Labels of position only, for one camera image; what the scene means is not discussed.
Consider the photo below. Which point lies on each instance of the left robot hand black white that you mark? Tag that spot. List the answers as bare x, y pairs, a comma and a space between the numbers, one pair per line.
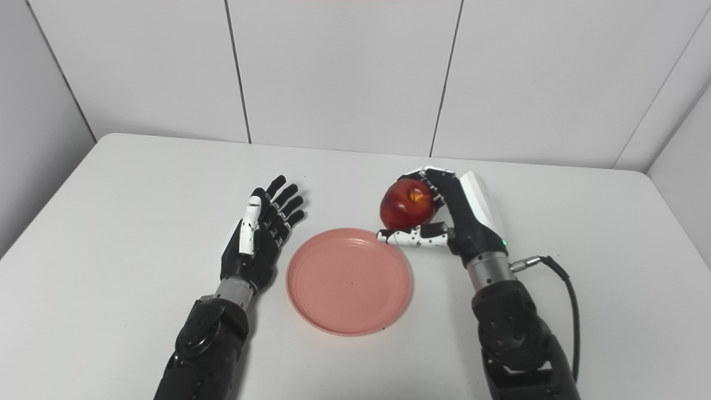
261, 239

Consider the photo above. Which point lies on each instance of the red apple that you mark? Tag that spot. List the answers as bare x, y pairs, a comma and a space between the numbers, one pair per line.
406, 204

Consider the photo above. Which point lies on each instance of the pink plate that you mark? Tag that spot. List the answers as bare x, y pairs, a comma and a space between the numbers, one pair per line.
349, 281

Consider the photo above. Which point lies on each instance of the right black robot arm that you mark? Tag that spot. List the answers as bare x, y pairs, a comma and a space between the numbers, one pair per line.
516, 333

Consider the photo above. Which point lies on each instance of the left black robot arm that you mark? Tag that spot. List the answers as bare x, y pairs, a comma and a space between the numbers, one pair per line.
205, 347

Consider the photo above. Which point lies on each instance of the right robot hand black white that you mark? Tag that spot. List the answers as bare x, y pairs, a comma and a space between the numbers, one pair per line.
466, 219

